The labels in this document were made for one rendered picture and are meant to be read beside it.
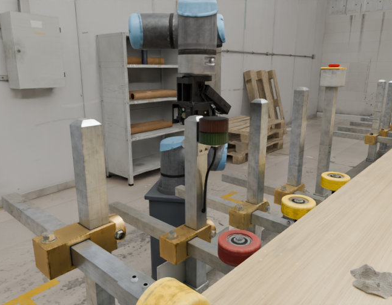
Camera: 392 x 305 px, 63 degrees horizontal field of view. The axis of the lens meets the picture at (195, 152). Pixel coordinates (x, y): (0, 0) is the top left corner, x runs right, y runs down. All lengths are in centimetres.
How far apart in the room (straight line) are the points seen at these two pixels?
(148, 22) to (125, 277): 64
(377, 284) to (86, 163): 46
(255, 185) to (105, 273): 55
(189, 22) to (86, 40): 291
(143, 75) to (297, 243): 354
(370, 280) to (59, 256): 45
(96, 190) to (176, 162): 109
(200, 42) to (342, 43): 810
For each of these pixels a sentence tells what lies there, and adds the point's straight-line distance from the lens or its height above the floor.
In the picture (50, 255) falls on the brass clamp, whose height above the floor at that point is 96.
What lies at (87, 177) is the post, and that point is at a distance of 52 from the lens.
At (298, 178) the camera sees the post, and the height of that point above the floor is 86.
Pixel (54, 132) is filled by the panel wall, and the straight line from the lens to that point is 346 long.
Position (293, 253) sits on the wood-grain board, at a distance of 62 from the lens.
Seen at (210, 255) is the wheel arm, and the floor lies 86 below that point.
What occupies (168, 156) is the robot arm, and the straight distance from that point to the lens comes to 160.
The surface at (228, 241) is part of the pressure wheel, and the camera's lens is 63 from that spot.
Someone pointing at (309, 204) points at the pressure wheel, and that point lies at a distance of 81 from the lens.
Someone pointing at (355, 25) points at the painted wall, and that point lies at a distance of 875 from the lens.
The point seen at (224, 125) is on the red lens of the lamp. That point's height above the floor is 111.
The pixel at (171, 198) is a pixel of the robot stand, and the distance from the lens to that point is 161.
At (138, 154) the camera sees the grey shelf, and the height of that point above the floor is 18.
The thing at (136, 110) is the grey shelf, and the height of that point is 73.
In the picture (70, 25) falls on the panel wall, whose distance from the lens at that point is 356.
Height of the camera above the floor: 122
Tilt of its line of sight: 15 degrees down
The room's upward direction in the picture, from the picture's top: straight up
